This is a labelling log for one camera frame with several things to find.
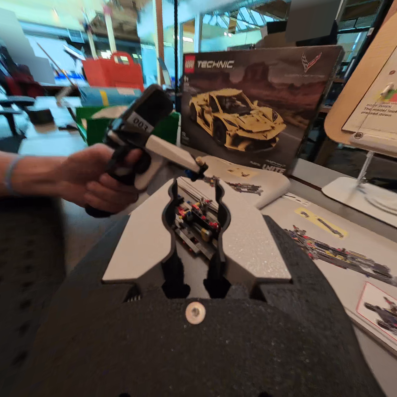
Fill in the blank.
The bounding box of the building instruction booklet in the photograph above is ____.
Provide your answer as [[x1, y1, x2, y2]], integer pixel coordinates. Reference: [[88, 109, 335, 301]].
[[177, 155, 397, 356]]

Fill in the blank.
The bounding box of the red tote bag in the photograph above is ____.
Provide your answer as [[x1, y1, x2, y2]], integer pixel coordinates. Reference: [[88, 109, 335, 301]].
[[82, 51, 145, 92]]

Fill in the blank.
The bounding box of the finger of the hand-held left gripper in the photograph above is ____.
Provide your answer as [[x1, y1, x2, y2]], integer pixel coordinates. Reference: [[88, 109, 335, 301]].
[[145, 135, 206, 174]]

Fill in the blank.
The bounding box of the yellow car toy set box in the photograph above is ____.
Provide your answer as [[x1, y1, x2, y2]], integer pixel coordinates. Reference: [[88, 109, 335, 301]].
[[180, 45, 345, 176]]

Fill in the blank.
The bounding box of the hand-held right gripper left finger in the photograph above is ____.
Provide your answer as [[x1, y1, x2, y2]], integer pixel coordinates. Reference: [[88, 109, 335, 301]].
[[102, 179, 178, 285]]

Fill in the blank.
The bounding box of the printed instruction sheet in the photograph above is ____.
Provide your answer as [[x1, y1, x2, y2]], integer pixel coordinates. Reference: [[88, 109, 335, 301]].
[[341, 54, 397, 134]]

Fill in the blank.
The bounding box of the white document stand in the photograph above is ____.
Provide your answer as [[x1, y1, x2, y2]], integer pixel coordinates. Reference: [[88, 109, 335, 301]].
[[321, 6, 397, 229]]

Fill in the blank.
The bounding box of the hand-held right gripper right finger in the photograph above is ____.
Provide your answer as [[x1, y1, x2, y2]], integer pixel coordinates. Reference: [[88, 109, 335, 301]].
[[215, 179, 293, 285]]

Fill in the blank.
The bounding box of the black office chair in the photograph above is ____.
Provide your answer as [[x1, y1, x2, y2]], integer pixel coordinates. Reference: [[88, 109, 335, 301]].
[[0, 96, 36, 138]]

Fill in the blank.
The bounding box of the person's left hand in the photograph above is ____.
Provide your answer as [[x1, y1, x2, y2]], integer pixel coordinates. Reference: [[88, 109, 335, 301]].
[[59, 143, 146, 215]]

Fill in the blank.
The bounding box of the light blue roll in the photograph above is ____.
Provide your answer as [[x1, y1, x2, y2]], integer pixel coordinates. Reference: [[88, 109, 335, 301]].
[[78, 85, 141, 108]]

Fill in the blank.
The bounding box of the person's left forearm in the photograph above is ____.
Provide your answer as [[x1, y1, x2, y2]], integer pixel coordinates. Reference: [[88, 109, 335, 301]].
[[0, 150, 67, 198]]

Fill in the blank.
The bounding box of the toy car chassis model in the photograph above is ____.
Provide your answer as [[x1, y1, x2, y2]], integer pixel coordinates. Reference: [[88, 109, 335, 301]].
[[174, 195, 222, 260]]

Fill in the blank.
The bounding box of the blue wristband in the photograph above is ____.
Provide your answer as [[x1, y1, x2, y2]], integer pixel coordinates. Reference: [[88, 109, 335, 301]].
[[4, 154, 25, 195]]

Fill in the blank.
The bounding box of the green plastic bin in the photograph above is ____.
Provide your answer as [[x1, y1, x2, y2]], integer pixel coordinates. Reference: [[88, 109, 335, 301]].
[[76, 105, 181, 147]]

